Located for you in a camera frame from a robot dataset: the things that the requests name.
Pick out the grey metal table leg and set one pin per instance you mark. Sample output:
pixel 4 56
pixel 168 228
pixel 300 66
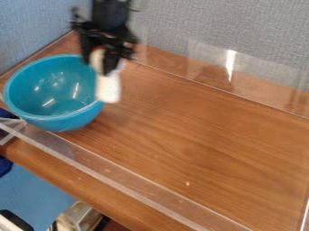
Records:
pixel 78 218

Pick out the clear acrylic back barrier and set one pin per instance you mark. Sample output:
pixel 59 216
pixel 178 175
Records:
pixel 263 81

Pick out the black and white floor object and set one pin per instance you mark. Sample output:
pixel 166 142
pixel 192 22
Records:
pixel 12 223

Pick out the clear acrylic barrier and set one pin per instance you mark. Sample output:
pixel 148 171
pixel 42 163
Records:
pixel 263 81
pixel 157 197

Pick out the clear acrylic front barrier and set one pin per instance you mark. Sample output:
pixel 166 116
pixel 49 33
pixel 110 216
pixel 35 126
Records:
pixel 157 197

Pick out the blue plastic bowl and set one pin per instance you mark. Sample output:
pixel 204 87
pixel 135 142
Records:
pixel 50 93

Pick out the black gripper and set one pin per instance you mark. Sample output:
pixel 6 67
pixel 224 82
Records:
pixel 107 28

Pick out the brown and white toy mushroom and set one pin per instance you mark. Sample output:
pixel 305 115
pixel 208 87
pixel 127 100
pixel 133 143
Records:
pixel 107 87

